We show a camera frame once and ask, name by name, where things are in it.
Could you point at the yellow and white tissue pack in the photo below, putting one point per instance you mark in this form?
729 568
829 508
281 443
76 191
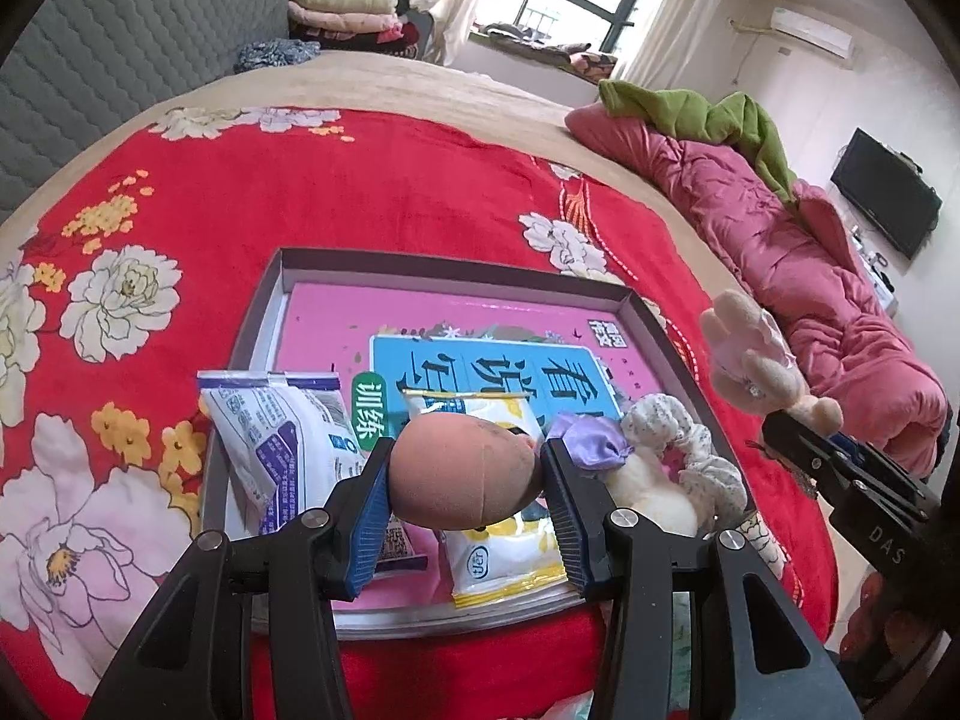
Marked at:
502 562

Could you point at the white and blue tissue pack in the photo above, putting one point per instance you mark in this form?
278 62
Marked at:
285 450

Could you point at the shallow brown cardboard tray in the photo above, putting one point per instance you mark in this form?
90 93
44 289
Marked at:
450 262

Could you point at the peach makeup sponge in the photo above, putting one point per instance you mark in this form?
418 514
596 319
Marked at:
465 469

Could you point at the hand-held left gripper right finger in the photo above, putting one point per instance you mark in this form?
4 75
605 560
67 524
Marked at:
566 517

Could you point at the cream pompom with purple bow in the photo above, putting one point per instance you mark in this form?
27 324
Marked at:
652 495

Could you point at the green blanket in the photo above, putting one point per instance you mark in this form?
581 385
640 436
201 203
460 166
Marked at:
735 124

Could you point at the red floral blanket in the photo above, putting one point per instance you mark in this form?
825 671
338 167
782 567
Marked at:
300 180

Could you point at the white air conditioner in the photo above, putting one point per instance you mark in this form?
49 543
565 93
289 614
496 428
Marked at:
814 31

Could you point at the grey quilted headboard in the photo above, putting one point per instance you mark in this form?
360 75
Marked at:
127 30

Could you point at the blue patterned cloth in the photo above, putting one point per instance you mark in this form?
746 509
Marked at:
274 54

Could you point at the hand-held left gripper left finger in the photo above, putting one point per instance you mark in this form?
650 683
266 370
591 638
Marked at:
367 517

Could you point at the cream plush rabbit toy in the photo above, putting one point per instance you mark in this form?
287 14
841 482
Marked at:
757 360

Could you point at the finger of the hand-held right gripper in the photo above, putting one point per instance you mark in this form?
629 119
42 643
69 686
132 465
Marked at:
802 450
862 457

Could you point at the pink book with blue label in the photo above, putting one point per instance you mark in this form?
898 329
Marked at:
337 315

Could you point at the beige bed sheet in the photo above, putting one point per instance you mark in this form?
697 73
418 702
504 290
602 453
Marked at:
412 82

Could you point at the patterned window seat cushions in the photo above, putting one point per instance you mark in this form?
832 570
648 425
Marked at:
547 49

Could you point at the person's right hand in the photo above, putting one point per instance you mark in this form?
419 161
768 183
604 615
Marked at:
870 615

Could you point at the black wall television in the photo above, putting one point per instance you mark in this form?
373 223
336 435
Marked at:
885 195

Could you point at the cream dotted scrunchie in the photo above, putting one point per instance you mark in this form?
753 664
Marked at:
697 457

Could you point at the pink quilt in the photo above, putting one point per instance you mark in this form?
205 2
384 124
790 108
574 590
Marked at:
750 195

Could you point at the pink folded blanket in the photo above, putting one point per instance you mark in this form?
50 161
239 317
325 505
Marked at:
337 19

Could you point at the white cabinet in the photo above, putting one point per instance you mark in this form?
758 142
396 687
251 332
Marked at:
874 262

